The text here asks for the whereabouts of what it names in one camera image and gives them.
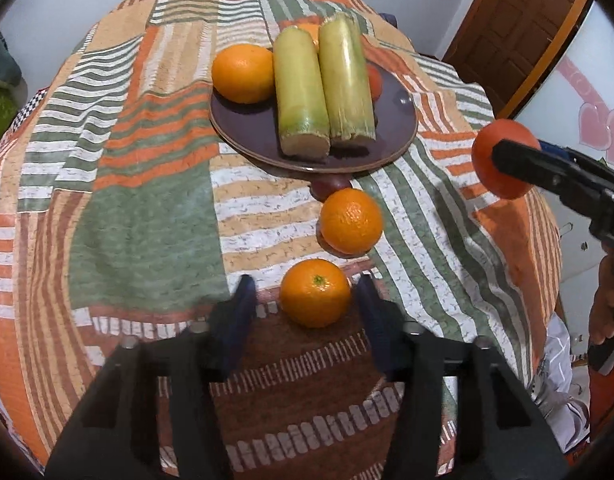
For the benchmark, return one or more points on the person's orange clothing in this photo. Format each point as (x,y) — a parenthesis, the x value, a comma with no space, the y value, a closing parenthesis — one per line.
(602,400)

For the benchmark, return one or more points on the large orange with sticker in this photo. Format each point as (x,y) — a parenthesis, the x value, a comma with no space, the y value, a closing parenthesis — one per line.
(309,32)

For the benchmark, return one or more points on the small dark red plum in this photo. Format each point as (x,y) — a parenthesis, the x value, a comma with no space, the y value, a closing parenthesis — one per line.
(329,186)

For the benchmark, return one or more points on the red tomato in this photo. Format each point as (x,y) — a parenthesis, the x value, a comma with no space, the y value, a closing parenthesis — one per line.
(375,82)
(507,130)

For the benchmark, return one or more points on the striped patchwork blanket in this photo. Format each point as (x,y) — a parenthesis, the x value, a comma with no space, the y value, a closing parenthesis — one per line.
(137,210)

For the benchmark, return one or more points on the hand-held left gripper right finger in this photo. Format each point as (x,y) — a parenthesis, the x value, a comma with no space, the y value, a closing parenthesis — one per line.
(379,325)

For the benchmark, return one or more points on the person's right hand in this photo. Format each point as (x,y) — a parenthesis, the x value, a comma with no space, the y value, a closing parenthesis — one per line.
(607,300)

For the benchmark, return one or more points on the black white checkered cloth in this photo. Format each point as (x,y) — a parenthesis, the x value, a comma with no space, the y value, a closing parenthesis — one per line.
(29,107)

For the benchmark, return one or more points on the brown wooden door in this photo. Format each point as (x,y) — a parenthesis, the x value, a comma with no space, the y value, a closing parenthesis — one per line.
(517,25)

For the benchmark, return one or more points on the purple round plate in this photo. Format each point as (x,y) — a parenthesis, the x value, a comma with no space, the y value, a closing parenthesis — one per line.
(247,130)

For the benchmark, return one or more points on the white grey cloth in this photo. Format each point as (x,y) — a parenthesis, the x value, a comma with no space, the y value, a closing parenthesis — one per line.
(557,385)

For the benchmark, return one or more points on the small tangerine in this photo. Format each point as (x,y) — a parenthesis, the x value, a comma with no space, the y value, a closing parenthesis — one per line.
(352,220)
(314,292)

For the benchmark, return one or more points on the white wardrobe door pink hearts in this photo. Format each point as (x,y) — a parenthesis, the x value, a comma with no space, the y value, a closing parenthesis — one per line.
(562,110)

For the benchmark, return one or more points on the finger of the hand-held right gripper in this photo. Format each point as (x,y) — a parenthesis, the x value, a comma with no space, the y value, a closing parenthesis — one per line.
(537,167)
(562,151)

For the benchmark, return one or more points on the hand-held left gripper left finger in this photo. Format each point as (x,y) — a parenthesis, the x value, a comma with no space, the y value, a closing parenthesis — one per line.
(237,320)

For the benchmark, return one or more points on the yellow-green sugarcane piece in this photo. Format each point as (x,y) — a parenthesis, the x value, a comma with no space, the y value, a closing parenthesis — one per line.
(344,80)
(299,95)

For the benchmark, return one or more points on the grey stuffed cushion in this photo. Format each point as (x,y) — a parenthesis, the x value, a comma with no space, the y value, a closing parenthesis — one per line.
(2,62)

